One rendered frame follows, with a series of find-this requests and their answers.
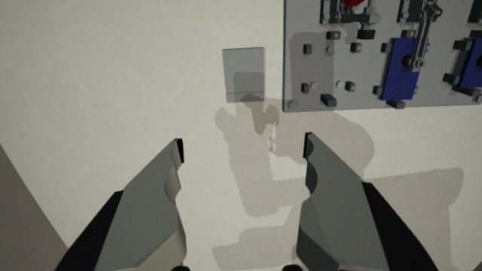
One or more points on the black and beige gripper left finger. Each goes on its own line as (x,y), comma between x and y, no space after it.
(139,227)

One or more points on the grey fixture plate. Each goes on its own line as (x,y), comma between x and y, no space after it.
(301,26)

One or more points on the dark blue flat plate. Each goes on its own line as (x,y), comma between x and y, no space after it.
(398,82)
(465,67)

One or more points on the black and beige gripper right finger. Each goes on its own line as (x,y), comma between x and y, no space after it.
(347,225)

